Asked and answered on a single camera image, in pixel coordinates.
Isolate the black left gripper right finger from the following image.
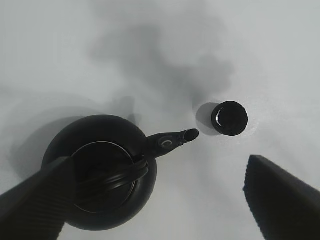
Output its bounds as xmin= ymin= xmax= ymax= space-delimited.
xmin=243 ymin=155 xmax=320 ymax=240

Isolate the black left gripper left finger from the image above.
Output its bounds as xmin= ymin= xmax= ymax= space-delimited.
xmin=0 ymin=157 xmax=76 ymax=240

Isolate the black round teapot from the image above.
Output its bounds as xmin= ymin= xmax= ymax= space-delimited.
xmin=42 ymin=115 xmax=199 ymax=231

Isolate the small black teacup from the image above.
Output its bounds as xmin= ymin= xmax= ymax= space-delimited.
xmin=211 ymin=101 xmax=249 ymax=137

